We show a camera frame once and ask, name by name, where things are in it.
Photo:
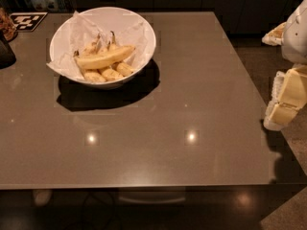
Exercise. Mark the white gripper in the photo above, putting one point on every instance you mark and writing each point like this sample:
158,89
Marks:
295,37

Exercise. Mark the large yellow banana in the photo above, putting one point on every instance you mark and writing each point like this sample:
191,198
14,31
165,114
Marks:
105,59

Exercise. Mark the white bowl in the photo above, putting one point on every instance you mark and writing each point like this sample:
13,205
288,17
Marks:
134,19

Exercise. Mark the white paper liner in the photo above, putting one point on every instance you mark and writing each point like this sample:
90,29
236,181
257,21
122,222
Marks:
80,32

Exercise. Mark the black white marker tag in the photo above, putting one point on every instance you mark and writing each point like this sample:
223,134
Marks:
27,21

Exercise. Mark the dark object at left edge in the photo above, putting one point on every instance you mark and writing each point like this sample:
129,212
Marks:
7,56

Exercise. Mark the brown patterned object far left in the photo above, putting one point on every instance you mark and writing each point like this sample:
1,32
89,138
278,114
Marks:
6,26

